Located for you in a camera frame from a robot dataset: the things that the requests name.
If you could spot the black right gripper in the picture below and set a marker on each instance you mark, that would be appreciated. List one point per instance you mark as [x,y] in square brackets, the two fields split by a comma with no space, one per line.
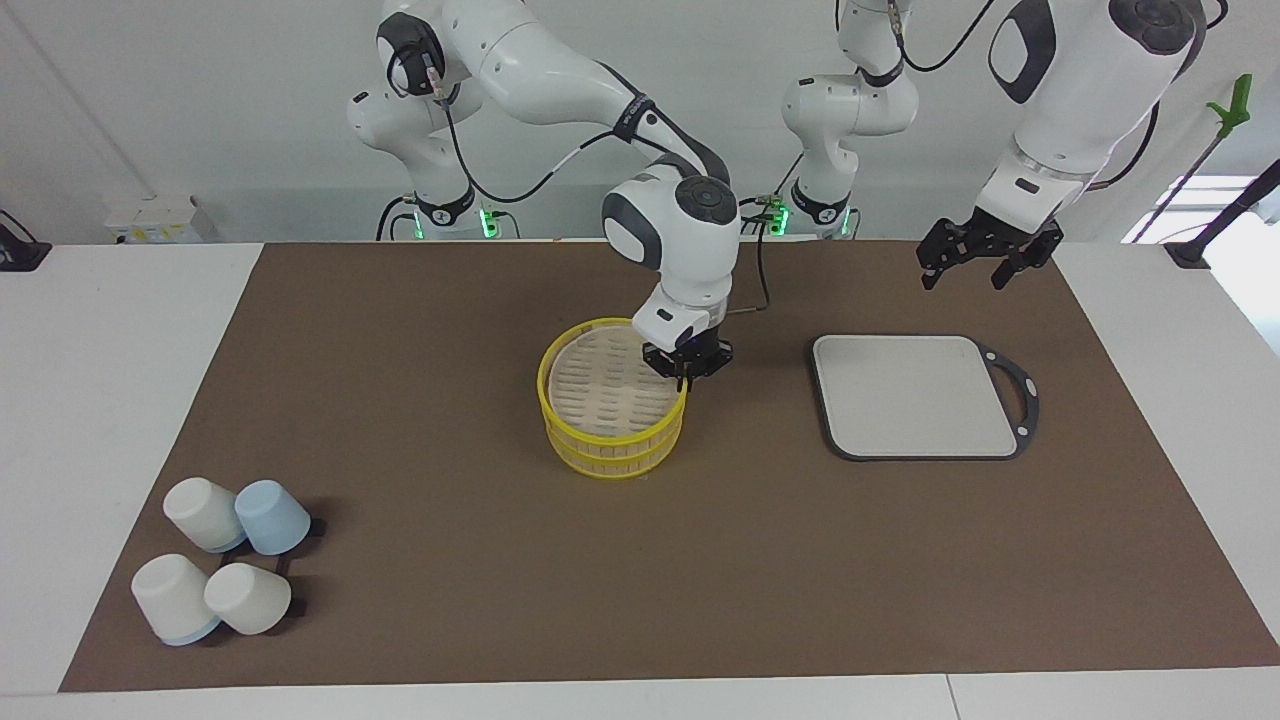
[700,355]

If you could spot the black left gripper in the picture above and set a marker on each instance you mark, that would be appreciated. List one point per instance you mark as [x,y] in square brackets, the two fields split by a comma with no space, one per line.
[985,238]

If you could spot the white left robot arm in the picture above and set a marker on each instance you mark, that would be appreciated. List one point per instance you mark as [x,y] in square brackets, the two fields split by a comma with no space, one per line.
[1080,90]

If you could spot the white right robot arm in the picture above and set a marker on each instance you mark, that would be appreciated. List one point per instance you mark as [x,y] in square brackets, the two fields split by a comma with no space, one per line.
[560,70]

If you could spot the yellow bamboo steamer base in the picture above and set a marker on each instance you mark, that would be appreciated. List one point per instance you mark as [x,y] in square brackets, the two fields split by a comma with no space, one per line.
[615,462]

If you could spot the grey rimmed white cutting board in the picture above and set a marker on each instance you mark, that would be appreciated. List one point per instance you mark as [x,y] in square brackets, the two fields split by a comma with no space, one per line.
[910,400]

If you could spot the black stand leg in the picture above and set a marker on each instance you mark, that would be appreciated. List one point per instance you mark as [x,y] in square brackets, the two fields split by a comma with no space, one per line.
[1225,215]

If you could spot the brown table mat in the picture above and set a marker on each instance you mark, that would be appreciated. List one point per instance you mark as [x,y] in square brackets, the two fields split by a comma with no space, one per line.
[400,450]

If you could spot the green clamp on grey rod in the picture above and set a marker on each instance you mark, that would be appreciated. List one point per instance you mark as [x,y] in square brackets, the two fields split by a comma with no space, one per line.
[1240,100]

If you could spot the light blue plastic cup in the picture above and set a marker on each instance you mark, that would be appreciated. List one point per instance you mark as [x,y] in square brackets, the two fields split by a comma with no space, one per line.
[273,518]

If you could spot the cream plastic cup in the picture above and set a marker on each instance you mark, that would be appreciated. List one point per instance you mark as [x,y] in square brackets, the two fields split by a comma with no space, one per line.
[200,512]
[247,598]

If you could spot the white box with yellow label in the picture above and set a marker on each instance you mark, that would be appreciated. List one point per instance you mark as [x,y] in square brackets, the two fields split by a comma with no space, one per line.
[160,220]

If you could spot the cream cup with blue rim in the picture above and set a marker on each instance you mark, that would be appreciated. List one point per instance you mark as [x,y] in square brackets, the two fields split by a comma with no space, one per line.
[172,597]

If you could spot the black device at table edge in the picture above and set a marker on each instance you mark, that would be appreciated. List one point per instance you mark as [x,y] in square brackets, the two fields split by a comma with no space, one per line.
[20,255]

